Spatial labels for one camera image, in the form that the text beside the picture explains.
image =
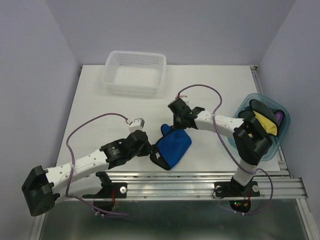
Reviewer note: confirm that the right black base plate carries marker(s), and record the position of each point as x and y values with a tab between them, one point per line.
243	194

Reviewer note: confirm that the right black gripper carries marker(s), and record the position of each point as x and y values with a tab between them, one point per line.
176	125

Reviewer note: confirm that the blue black towel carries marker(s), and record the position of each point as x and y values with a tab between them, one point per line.
170	148

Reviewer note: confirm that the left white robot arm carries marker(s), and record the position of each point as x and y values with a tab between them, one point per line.
44	188

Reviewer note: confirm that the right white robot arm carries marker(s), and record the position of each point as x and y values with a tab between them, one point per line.
251	132

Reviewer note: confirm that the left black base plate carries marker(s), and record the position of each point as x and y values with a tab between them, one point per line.
106	198

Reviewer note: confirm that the purple towel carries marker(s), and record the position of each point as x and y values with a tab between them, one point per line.
280	115

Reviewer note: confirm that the aluminium mounting rail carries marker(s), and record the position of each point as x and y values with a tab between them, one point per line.
182	185

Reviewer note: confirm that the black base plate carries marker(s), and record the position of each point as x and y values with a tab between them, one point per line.
243	194
106	198

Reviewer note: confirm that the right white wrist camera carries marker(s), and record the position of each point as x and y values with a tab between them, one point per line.
184	98

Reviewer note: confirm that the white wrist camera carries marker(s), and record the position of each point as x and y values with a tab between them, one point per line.
136	124
184	98

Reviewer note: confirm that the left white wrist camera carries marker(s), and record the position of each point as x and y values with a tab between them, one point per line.
136	124

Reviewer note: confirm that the white perforated plastic basket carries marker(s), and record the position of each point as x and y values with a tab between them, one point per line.
132	71

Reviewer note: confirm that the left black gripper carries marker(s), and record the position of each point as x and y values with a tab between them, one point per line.
147	149

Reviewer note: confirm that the translucent blue plastic bin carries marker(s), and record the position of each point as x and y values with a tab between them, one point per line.
283	127

